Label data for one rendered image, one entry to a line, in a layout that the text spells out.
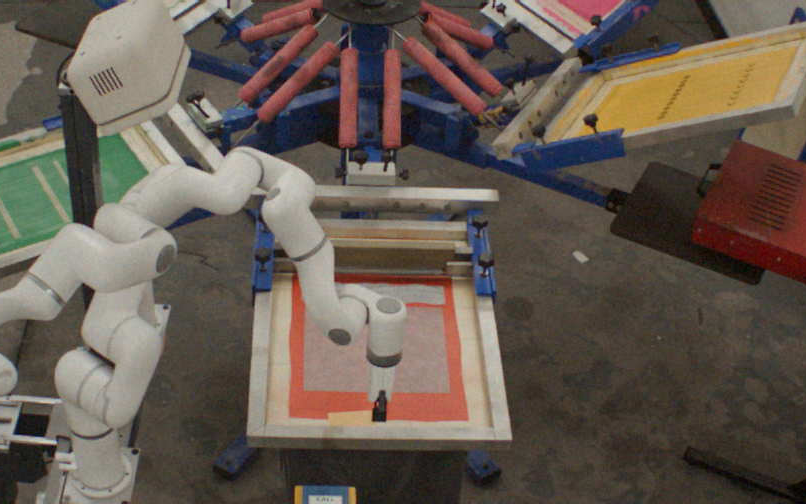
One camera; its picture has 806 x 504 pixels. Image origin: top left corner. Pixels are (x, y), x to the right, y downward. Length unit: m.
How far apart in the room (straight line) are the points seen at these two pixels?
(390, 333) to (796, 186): 1.50
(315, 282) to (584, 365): 2.14
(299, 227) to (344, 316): 0.20
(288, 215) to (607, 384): 2.21
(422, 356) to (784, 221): 1.09
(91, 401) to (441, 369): 1.03
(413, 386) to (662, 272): 2.18
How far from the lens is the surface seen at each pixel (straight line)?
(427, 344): 2.96
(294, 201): 2.34
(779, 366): 4.61
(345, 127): 3.45
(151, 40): 1.99
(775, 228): 3.32
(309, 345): 2.94
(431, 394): 2.84
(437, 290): 3.11
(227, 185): 2.32
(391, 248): 3.07
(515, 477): 3.97
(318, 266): 2.37
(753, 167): 3.55
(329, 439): 2.68
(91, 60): 1.97
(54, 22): 4.38
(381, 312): 2.42
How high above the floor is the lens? 2.97
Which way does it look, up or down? 39 degrees down
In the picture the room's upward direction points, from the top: 5 degrees clockwise
